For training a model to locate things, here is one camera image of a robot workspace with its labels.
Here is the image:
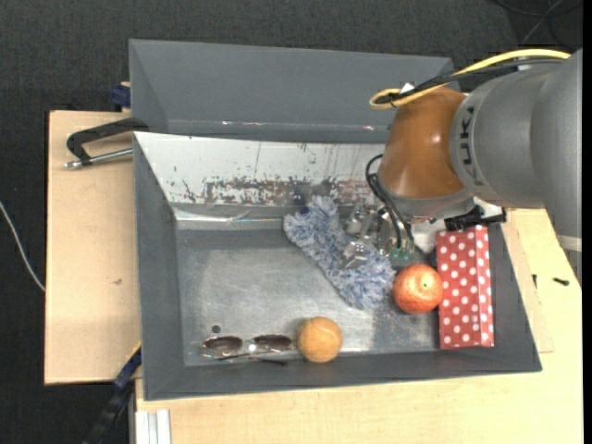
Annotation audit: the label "brown-lens sunglasses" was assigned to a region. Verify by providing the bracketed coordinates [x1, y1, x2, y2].
[199, 334, 297, 366]

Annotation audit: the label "red white-dotted box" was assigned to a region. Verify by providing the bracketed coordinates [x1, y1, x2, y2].
[435, 224, 496, 350]

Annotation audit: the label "grey metal bin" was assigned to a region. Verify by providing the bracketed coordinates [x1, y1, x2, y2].
[128, 38, 543, 401]

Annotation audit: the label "black cylinder on white bracket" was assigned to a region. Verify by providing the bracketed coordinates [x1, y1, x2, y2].
[412, 204, 509, 254]

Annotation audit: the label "orange fruit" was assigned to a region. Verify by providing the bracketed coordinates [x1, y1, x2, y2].
[392, 264, 444, 315]

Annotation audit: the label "tan ball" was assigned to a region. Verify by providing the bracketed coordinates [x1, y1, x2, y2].
[296, 315, 344, 364]

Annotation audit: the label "blue and white fluffy cloth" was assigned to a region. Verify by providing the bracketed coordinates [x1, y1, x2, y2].
[282, 194, 398, 311]

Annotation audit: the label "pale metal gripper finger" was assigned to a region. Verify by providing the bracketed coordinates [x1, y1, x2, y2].
[345, 206, 372, 238]
[341, 240, 374, 272]

